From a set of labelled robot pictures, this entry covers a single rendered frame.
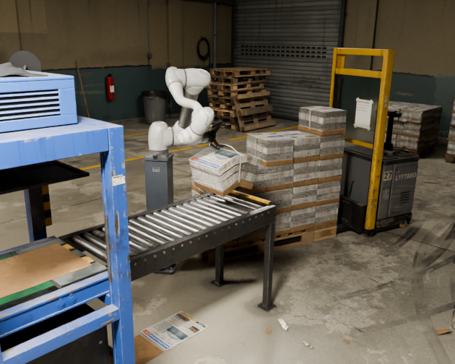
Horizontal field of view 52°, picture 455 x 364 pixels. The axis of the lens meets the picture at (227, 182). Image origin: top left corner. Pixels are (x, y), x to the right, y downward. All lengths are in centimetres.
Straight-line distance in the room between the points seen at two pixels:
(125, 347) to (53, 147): 106
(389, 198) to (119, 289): 344
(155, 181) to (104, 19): 740
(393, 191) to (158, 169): 250
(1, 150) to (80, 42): 882
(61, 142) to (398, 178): 380
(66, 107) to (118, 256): 69
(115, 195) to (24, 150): 45
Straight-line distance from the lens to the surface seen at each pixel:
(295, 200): 442
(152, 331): 334
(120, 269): 221
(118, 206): 209
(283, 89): 1207
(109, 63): 1090
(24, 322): 226
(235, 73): 1028
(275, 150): 415
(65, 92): 208
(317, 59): 1147
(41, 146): 186
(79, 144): 193
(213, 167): 301
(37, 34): 1015
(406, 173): 512
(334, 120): 449
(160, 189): 380
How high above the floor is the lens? 190
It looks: 17 degrees down
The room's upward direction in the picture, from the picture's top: 1 degrees clockwise
